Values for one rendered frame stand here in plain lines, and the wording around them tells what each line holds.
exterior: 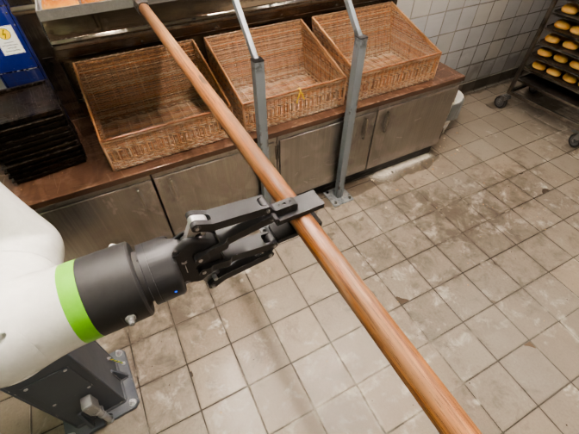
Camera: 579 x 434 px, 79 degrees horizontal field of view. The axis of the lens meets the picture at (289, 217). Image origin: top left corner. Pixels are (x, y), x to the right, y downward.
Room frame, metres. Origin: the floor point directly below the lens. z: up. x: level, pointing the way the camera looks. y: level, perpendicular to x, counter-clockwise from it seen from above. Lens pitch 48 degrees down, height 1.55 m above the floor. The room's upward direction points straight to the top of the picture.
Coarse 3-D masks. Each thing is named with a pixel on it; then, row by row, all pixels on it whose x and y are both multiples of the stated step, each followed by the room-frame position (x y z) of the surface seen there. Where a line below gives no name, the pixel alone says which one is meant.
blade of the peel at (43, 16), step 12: (36, 0) 1.20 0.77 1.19; (108, 0) 1.17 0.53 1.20; (120, 0) 1.18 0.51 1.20; (156, 0) 1.23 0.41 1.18; (168, 0) 1.25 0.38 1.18; (36, 12) 1.07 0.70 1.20; (48, 12) 1.09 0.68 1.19; (60, 12) 1.10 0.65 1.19; (72, 12) 1.12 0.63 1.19; (84, 12) 1.13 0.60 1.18; (96, 12) 1.15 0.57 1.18
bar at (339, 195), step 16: (240, 16) 1.44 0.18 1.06; (352, 16) 1.61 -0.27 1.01; (256, 64) 1.31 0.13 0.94; (352, 64) 1.56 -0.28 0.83; (256, 80) 1.31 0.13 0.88; (352, 80) 1.54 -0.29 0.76; (256, 96) 1.32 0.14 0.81; (352, 96) 1.53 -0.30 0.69; (256, 112) 1.33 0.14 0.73; (352, 112) 1.54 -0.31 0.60; (256, 128) 1.34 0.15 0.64; (352, 128) 1.55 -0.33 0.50; (336, 192) 1.55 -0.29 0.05
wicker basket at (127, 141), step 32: (96, 64) 1.56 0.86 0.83; (160, 64) 1.68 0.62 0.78; (96, 96) 1.51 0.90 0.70; (128, 96) 1.56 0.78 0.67; (160, 96) 1.63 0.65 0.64; (224, 96) 1.43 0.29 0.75; (96, 128) 1.18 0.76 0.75; (128, 128) 1.41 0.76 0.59; (160, 128) 1.23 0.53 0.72; (192, 128) 1.28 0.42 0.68; (128, 160) 1.15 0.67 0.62
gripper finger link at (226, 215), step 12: (228, 204) 0.29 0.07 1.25; (240, 204) 0.29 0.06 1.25; (252, 204) 0.29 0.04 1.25; (216, 216) 0.27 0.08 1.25; (228, 216) 0.27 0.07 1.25; (240, 216) 0.27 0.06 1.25; (252, 216) 0.28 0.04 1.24; (192, 228) 0.24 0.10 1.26; (204, 228) 0.25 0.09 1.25; (216, 228) 0.26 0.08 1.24
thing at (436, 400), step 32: (160, 32) 0.92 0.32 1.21; (192, 64) 0.74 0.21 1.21; (224, 128) 0.52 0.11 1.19; (256, 160) 0.42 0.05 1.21; (288, 192) 0.35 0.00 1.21; (320, 256) 0.25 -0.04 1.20; (352, 288) 0.20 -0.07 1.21; (384, 320) 0.16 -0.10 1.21; (384, 352) 0.13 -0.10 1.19; (416, 352) 0.13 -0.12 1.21; (416, 384) 0.10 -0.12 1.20; (448, 416) 0.07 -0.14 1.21
